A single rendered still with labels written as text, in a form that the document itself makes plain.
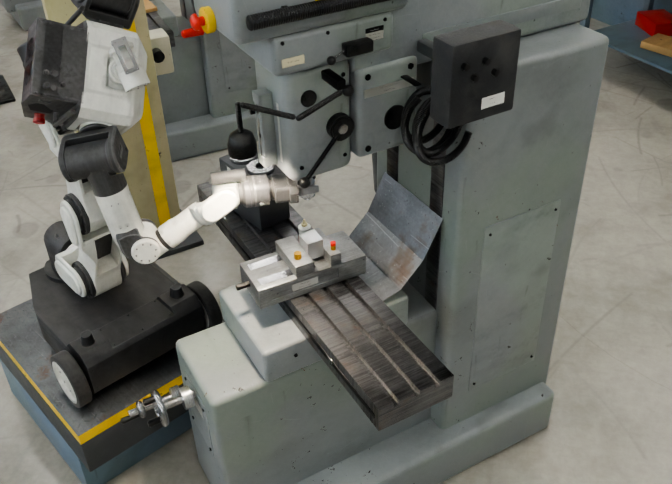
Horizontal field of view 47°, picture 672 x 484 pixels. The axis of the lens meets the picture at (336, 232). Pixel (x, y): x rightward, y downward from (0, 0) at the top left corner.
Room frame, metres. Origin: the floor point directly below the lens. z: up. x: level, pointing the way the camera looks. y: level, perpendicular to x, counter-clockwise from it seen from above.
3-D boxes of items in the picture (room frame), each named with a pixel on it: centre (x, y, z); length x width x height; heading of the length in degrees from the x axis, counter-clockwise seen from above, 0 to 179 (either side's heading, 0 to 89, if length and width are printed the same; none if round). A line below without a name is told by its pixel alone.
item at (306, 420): (1.85, 0.10, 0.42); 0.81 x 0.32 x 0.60; 118
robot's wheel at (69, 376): (1.86, 0.91, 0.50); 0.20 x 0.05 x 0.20; 41
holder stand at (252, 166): (2.21, 0.27, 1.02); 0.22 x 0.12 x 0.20; 39
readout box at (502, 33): (1.71, -0.34, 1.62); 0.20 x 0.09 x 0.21; 118
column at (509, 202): (2.16, -0.47, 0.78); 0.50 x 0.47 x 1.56; 118
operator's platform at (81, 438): (2.22, 0.87, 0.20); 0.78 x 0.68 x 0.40; 41
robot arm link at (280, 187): (1.85, 0.17, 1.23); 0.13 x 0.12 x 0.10; 11
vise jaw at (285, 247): (1.83, 0.12, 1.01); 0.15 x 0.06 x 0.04; 26
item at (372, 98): (1.96, -0.09, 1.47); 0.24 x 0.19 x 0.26; 28
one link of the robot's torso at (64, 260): (2.24, 0.89, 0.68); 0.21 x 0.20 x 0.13; 41
